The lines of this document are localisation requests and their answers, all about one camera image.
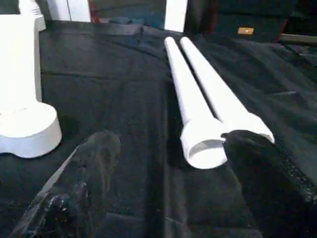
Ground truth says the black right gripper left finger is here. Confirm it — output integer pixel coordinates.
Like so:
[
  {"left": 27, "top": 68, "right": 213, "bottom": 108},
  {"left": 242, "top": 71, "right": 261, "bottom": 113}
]
[{"left": 9, "top": 130, "right": 122, "bottom": 238}]

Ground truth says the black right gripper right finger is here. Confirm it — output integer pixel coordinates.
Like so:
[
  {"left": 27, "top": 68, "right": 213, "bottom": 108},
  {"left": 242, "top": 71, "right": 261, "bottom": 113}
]
[{"left": 219, "top": 129, "right": 317, "bottom": 238}]

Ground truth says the white plastic table top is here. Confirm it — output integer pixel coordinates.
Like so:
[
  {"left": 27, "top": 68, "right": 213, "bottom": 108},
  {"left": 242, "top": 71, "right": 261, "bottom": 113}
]
[{"left": 0, "top": 14, "right": 63, "bottom": 159}]

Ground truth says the black mat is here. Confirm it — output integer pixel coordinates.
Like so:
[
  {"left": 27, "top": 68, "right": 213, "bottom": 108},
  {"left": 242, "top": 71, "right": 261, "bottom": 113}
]
[{"left": 0, "top": 18, "right": 317, "bottom": 238}]

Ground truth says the dark long rod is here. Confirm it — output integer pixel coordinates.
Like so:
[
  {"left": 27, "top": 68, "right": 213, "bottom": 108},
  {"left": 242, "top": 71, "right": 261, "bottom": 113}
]
[{"left": 279, "top": 33, "right": 317, "bottom": 47}]

